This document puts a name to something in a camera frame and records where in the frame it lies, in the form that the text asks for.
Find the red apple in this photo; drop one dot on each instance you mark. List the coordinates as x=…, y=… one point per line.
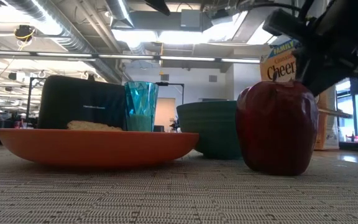
x=275, y=130

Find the orange door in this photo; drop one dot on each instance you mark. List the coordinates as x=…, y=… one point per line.
x=166, y=109

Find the Cheerios cereal box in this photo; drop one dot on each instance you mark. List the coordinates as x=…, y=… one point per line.
x=278, y=65

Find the grey wall vent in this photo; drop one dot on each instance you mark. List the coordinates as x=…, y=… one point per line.
x=212, y=78
x=165, y=77

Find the teal bowl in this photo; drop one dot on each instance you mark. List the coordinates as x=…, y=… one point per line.
x=213, y=130

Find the large silver spiral duct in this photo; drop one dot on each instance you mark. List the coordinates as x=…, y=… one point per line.
x=104, y=67

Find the suspended linear ceiling light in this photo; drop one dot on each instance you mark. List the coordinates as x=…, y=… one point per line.
x=185, y=58

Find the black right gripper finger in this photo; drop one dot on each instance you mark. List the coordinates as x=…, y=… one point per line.
x=322, y=68

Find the grey woven placemat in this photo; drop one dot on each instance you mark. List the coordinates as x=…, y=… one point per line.
x=179, y=199

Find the black toaster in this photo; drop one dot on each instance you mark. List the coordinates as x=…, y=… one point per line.
x=79, y=99

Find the black background robot arm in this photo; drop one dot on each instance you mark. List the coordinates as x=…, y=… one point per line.
x=175, y=126

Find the toast slice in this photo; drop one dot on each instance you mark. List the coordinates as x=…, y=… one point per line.
x=92, y=126

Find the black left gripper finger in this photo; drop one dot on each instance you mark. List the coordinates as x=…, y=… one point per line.
x=160, y=6

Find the small silver duct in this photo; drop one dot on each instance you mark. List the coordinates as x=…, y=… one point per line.
x=123, y=15

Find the orange plate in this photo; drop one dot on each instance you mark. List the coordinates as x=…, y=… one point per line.
x=98, y=147

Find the blue faceted tumbler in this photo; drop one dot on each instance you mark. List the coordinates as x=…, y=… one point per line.
x=141, y=102

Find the thin black stand frame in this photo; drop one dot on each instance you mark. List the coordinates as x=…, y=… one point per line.
x=183, y=93

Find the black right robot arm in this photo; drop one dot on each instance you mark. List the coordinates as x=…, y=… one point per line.
x=353, y=12

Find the grey ceiling box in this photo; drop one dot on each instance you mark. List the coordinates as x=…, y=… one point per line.
x=191, y=18

